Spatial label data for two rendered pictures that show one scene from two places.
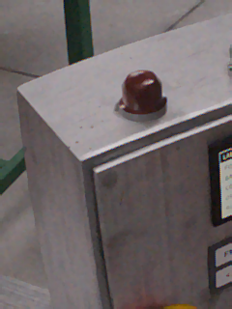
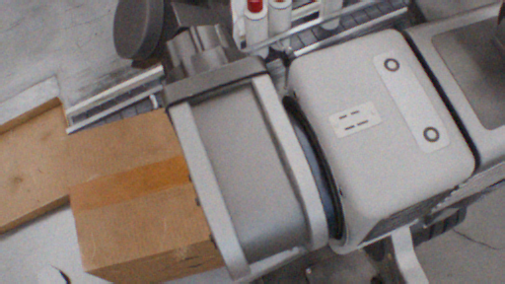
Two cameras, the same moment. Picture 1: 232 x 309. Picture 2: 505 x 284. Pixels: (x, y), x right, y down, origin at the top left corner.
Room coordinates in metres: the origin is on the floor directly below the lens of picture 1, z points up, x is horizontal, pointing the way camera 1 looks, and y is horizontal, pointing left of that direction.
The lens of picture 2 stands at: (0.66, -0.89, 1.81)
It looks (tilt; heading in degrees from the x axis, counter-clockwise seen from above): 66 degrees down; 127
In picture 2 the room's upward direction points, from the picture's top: 2 degrees counter-clockwise
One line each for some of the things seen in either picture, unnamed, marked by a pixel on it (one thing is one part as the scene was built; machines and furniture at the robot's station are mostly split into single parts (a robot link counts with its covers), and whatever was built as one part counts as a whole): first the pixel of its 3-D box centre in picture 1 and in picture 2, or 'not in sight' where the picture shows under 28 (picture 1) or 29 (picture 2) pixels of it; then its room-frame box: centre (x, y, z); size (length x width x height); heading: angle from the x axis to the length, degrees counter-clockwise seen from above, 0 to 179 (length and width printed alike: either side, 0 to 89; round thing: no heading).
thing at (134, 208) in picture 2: not in sight; (173, 201); (0.37, -0.80, 0.99); 0.30 x 0.24 x 0.27; 51
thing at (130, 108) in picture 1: (142, 91); not in sight; (0.53, 0.00, 1.49); 0.03 x 0.03 x 0.02
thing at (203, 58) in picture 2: not in sight; (209, 83); (0.49, -0.75, 1.45); 0.09 x 0.08 x 0.12; 56
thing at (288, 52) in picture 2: not in sight; (282, 61); (0.34, -0.40, 0.91); 0.07 x 0.03 x 0.16; 151
